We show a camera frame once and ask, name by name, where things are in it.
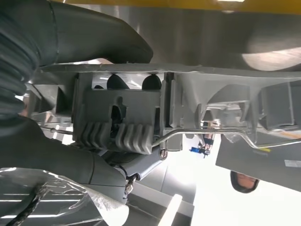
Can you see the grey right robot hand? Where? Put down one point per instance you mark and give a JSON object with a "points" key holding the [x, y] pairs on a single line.
{"points": [[93, 34]]}

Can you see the clear plastic film wrap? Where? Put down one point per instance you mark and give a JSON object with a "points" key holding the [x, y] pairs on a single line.
{"points": [[105, 206]]}

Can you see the person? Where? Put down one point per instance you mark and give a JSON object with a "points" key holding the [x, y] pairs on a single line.
{"points": [[244, 182]]}

